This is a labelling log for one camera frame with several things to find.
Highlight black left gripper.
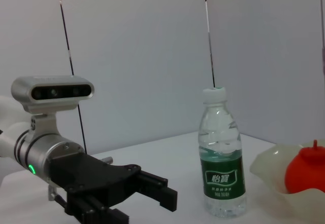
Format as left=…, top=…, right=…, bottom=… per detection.
left=47, top=152, right=178, bottom=224

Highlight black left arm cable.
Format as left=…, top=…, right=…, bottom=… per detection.
left=47, top=184, right=68, bottom=207

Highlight pale green glass fruit plate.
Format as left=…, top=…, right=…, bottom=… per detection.
left=250, top=142, right=325, bottom=224

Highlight red-orange fruit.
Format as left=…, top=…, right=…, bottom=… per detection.
left=284, top=139, right=325, bottom=194

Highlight clear green-label water bottle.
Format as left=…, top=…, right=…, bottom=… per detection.
left=198, top=86, right=247, bottom=218

